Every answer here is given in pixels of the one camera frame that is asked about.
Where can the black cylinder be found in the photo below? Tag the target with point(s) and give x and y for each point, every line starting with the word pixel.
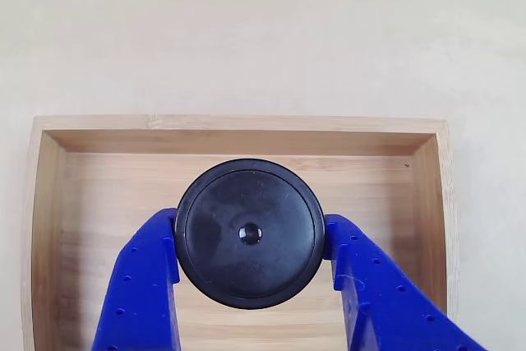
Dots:
pixel 250 203

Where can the shallow wooden box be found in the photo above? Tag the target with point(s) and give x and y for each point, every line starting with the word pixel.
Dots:
pixel 123 186

